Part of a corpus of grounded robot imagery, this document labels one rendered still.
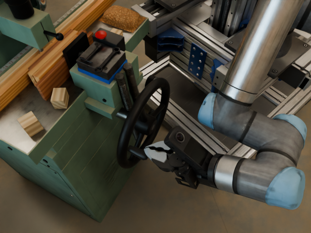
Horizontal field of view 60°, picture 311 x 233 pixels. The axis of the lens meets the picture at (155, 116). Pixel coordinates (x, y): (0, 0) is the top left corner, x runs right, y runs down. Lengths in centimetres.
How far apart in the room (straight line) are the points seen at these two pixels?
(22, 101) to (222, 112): 53
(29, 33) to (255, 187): 62
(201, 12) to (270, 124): 85
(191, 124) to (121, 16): 77
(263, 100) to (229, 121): 116
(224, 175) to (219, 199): 104
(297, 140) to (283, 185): 11
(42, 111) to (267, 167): 56
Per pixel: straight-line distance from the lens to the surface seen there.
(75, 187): 103
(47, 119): 76
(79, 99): 78
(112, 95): 72
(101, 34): 75
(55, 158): 82
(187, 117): 153
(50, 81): 78
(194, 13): 133
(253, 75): 56
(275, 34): 56
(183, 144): 57
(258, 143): 58
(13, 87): 82
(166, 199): 156
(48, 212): 164
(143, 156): 70
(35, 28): 76
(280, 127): 59
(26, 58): 86
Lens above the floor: 149
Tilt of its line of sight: 56 degrees down
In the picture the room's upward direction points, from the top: straight up
